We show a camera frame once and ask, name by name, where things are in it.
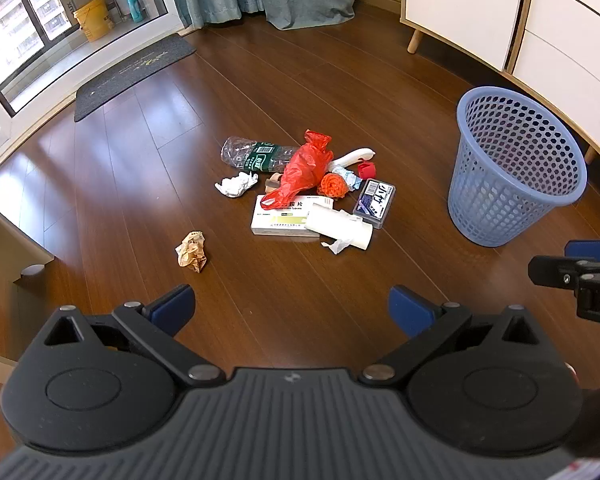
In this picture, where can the glass balcony door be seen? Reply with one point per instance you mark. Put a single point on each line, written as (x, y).
(25, 75)

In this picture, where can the yellow bucket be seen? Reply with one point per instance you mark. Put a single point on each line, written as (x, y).
(94, 20)

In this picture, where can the small red plastic cap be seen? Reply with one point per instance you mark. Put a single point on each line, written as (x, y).
(366, 167)

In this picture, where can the wooden cabinet leg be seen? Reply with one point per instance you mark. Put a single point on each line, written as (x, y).
(592, 155)
(415, 42)

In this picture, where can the white cabinet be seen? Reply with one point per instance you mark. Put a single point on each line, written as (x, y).
(460, 5)

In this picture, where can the red plastic bag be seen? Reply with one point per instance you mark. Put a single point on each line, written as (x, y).
(300, 170)

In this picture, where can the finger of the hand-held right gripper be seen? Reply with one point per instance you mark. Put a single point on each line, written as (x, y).
(550, 270)
(592, 249)

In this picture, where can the dark grey door mat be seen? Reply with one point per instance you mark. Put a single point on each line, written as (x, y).
(130, 72)

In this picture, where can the small cardboard piece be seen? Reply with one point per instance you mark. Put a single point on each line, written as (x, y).
(272, 180)

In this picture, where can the white toothbrush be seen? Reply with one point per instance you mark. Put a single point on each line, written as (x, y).
(355, 156)

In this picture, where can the brown paper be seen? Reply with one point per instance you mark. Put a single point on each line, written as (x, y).
(192, 255)

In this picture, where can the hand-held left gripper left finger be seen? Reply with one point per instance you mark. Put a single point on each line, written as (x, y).
(172, 306)

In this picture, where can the orange foam net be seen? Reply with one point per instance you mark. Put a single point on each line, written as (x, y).
(332, 185)

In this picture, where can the crushed clear plastic bottle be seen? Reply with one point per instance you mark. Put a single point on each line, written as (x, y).
(257, 156)

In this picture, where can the white tissue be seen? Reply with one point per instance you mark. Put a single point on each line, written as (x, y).
(237, 186)

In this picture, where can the teal detergent bottle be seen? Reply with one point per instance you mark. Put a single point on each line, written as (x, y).
(133, 6)

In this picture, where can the black and blue case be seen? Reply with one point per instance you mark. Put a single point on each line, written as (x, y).
(375, 202)

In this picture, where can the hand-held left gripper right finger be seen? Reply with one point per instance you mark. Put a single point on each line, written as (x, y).
(407, 310)

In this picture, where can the white medicine box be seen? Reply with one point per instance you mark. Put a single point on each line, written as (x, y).
(275, 222)

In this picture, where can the white furniture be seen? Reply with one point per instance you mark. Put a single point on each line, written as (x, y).
(5, 240)

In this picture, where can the blue mesh waste basket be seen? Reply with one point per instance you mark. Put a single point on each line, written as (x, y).
(480, 200)

